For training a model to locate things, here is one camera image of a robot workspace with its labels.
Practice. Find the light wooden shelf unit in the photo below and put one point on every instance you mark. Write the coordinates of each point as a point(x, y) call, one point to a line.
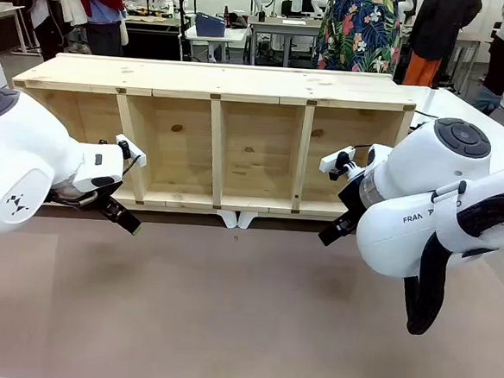
point(254, 154)

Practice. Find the white desk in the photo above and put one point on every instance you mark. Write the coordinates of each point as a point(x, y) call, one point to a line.
point(219, 39)

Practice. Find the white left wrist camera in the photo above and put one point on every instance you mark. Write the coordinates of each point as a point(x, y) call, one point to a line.
point(131, 148)

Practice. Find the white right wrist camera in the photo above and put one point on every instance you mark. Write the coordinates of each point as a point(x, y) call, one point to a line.
point(337, 160)

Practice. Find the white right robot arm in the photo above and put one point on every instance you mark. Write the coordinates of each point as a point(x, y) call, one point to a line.
point(404, 234)

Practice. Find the blue plastic bin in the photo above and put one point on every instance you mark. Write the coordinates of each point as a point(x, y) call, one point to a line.
point(209, 25)

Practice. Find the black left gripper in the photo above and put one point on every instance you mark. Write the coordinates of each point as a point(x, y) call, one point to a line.
point(97, 202)

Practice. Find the person in floral shirt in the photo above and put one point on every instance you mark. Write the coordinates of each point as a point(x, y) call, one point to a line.
point(358, 28)

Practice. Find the white side table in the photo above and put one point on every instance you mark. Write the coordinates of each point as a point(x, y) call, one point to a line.
point(456, 108)

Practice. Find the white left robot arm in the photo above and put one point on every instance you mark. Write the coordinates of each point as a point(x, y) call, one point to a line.
point(20, 160)

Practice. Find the white plastic shelf foot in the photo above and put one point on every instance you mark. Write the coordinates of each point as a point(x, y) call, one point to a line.
point(228, 219)
point(245, 219)

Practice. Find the black tripod stand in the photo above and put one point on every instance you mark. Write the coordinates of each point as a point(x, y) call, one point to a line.
point(183, 20)

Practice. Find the person in black jacket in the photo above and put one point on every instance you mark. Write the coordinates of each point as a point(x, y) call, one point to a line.
point(441, 25)

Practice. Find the grey desk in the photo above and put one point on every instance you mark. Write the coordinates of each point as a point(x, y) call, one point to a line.
point(285, 27)

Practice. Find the light wooden desk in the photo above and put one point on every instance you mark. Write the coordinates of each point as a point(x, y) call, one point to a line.
point(6, 16)

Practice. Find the person in red top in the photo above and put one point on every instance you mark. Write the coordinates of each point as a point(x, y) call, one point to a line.
point(102, 10)

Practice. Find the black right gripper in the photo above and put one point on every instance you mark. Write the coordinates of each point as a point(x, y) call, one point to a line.
point(351, 202)

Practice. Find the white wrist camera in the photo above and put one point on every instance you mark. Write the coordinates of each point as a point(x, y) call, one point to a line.
point(337, 160)
point(131, 148)

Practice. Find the computer monitor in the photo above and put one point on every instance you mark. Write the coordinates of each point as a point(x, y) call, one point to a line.
point(303, 0)

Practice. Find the black workbench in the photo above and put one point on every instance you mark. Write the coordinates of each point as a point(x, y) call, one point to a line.
point(152, 35)

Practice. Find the person in white coat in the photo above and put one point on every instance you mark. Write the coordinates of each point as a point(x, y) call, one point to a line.
point(53, 6)

